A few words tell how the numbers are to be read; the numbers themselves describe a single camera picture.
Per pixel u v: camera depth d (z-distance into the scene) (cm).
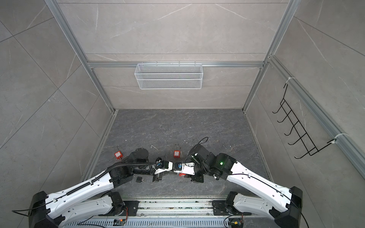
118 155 92
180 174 66
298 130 68
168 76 100
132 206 73
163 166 53
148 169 58
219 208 73
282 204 39
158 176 58
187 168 58
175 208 74
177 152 93
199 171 57
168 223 70
